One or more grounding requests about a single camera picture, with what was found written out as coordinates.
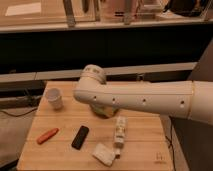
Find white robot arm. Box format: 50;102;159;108
73;65;213;125

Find green bowl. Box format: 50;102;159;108
90;104;118;118

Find white tube bottle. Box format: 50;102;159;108
114;116;127;158

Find black rectangular sponge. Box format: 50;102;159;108
71;126;89;150

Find white paper cup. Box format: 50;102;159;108
45;88;63;110

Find white folded cloth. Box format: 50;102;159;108
92;143;115;166

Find black bag on shelf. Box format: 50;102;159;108
164;0;209;17

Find white paper sheet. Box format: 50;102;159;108
5;2;41;16

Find black cable on floor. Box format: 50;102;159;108
0;107;38;118

